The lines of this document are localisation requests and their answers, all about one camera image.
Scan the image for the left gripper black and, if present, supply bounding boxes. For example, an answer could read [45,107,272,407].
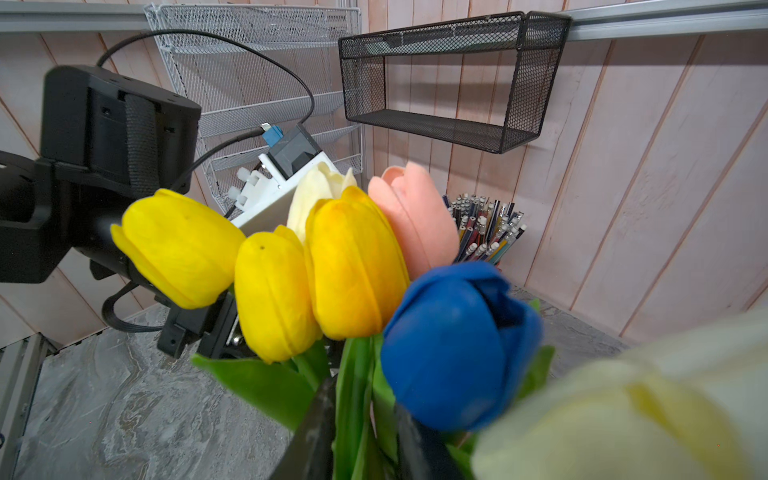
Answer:
[157,292,240,360]

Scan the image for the white wire mesh shelf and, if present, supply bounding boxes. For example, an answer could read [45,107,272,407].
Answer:
[143,2,365,214]

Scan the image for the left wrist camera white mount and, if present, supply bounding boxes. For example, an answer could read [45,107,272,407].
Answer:
[228,125,338,236]

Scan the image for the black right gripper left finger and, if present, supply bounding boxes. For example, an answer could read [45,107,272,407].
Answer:
[269,377,337,480]

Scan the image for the blue tulip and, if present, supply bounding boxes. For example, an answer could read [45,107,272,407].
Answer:
[380,261,543,432]

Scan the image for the cream white tulip near pink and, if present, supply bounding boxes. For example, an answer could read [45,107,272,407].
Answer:
[286,163,357,243]

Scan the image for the pink tulip front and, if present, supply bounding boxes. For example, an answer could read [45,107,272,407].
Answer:
[368,162,459,280]

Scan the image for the black wire mesh basket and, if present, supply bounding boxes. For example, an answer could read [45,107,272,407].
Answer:
[338,11,572,154]

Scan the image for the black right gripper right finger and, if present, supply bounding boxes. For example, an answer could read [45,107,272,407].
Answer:
[394,404,464,480]

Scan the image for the yellow tulip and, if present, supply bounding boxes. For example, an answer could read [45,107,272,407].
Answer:
[304,186,410,340]
[110,189,246,310]
[234,225,322,364]

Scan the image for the white tulip lower right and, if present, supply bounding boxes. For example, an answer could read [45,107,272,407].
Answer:
[471,309,767,479]

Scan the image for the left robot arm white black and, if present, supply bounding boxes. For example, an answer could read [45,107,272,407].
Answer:
[1,65,201,293]

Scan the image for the bundle of pencils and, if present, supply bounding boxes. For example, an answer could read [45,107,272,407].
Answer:
[443,193,527,266]

